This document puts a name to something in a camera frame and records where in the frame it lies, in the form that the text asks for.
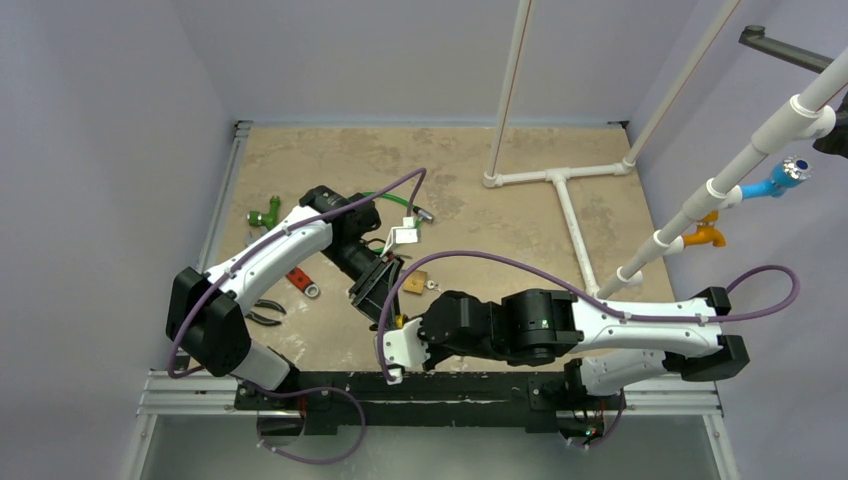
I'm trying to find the white pvc pipe frame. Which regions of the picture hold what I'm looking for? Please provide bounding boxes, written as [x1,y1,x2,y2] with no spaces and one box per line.
[482,1,847,299]

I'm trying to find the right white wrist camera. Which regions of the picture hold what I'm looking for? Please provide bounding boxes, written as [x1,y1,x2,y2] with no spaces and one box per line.
[381,317,430,385]

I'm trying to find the orange faucet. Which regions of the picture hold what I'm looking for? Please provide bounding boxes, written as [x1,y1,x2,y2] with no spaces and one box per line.
[682,210,726,248]

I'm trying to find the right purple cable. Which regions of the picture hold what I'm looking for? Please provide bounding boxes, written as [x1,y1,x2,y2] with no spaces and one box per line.
[374,250,802,450]

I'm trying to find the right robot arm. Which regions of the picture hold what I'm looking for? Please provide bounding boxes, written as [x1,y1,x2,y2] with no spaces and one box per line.
[416,289,750,407]

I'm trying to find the black overhead bar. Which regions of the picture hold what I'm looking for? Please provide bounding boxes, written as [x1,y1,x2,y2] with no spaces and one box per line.
[738,25,833,74]

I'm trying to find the red adjustable wrench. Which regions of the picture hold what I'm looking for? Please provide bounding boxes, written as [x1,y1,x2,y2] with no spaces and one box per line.
[244,226,321,299]

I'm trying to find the green hose nozzle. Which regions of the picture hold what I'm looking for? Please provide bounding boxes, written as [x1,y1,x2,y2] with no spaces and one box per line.
[246,195,281,232]

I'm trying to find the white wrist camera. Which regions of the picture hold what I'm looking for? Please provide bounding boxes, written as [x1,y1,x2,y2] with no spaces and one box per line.
[381,317,430,385]
[380,216,421,257]

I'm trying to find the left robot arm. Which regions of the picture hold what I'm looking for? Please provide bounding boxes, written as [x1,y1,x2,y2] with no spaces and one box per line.
[165,186,404,409]

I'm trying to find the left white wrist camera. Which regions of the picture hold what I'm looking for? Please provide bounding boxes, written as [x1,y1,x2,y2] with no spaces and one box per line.
[380,216,421,257]

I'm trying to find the large brass padlock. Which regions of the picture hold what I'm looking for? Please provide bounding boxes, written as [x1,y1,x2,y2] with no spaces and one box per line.
[401,270,429,295]

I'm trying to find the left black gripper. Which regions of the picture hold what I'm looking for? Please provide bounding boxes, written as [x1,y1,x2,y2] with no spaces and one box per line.
[321,239,404,327]

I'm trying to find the green cable lock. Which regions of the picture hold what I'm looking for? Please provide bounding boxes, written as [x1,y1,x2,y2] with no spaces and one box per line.
[372,193,435,255]

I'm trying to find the blue faucet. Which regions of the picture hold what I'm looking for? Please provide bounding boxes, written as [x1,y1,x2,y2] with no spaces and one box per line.
[740,156,812,200]

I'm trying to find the black pliers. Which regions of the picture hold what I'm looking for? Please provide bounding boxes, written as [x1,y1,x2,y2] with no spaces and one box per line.
[244,298,287,327]

